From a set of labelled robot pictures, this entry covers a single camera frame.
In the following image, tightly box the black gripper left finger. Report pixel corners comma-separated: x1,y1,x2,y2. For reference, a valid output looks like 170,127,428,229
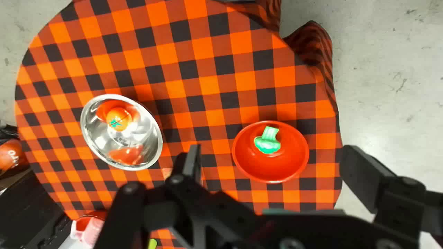
94,143,260,249

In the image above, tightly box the silver metal bowl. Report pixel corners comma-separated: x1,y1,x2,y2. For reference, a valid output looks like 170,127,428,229
79,93,165,174

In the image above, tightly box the red white plastic object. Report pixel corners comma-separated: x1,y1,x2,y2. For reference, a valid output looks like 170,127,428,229
69,210,111,249

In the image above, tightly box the orange tomato toy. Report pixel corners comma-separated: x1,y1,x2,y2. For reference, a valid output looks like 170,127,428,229
98,102,140,135

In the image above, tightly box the orange black checkered tablecloth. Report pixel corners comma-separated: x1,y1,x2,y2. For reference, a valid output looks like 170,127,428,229
12,0,346,249

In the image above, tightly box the black box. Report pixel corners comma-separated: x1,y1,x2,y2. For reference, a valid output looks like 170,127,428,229
0,169,72,249

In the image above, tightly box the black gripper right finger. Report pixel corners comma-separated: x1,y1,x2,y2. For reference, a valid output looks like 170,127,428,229
339,145,443,249

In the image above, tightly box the orange round object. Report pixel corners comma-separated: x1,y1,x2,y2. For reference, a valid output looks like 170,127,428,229
0,138,28,178

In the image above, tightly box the green broccoli toy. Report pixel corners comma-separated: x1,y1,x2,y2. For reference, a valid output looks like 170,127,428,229
252,127,284,157

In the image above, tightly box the red plastic bowl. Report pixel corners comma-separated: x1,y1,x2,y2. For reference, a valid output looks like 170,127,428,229
230,120,311,186

